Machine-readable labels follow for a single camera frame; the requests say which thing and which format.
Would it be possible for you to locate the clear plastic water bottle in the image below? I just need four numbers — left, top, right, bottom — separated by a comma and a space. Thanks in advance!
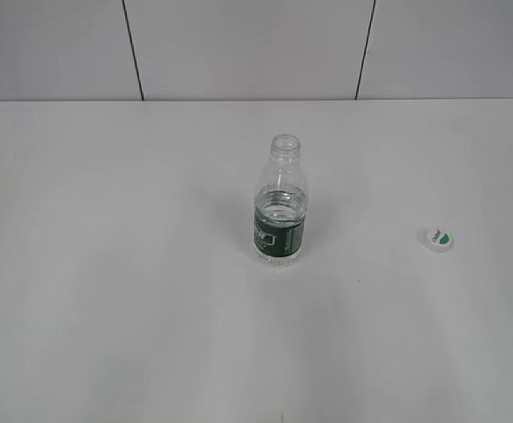
253, 134, 309, 267

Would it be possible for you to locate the white green bottle cap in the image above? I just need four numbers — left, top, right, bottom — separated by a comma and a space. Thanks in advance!
417, 226, 454, 253

